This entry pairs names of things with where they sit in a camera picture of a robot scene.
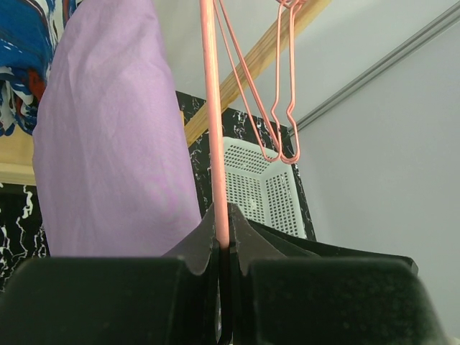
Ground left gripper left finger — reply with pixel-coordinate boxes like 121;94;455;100
1;210;219;344

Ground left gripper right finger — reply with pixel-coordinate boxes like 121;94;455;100
229;204;449;344

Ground purple trousers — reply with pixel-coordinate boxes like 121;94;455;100
32;1;201;257

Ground pink hanger with purple trousers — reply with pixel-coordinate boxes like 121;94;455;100
200;0;229;249

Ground blue patterned trousers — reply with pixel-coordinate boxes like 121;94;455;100
1;0;80;136

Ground white plastic basket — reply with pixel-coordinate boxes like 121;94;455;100
224;137;306;239

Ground black marble table mat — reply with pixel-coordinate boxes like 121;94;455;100
0;90;317;285

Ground wooden clothes rack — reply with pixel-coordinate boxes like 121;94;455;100
1;0;330;185

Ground pink empty wire hanger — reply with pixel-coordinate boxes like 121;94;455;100
213;0;282;161

